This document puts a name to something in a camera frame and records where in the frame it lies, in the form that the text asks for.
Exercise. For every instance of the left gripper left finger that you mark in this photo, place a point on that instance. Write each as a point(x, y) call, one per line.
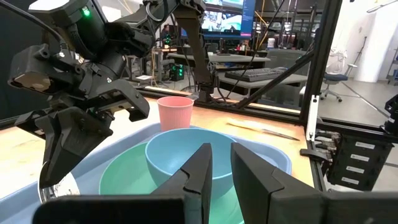
point(192, 186)

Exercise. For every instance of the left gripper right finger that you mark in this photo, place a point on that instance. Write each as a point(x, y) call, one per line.
point(264, 186)

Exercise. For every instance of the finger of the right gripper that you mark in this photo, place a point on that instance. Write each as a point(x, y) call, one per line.
point(49, 149)
point(81, 133)

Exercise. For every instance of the blue plastic tray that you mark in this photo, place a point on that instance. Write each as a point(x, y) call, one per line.
point(93, 165)

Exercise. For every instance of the blue bowl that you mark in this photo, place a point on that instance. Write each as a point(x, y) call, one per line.
point(174, 152)

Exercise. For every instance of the teal plate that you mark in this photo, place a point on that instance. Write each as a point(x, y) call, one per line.
point(124, 177)

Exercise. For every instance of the pink ribbed cup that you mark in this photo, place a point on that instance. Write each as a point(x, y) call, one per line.
point(175, 113)

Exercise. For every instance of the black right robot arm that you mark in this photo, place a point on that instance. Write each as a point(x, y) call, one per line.
point(93, 31)

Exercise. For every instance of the black perforated computer case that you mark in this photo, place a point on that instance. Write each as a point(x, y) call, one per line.
point(177, 72)

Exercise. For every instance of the person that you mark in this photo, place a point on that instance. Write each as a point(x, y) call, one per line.
point(165, 32)

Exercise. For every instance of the black box with white labels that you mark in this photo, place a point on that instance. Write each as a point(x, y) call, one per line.
point(357, 161)

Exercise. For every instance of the grey keyboard desk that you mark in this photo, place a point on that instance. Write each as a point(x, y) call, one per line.
point(289, 80)

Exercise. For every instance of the backlit black keyboard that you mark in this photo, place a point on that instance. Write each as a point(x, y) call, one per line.
point(255, 74)

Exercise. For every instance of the blue office chair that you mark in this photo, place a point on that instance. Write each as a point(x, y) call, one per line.
point(337, 77)

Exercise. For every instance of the grey monitor desk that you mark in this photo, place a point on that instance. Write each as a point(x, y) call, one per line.
point(236, 58)

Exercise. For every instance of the large lit monitor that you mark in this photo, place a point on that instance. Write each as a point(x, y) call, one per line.
point(224, 18)

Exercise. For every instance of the white bucket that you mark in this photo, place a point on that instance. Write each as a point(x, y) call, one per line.
point(270, 43)

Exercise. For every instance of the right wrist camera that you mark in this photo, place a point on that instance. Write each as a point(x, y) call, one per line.
point(34, 68)

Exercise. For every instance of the white metal bracket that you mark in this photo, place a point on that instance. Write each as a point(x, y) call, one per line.
point(311, 118)

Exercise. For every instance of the black camera on mount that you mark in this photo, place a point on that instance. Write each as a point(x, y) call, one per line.
point(391, 115)

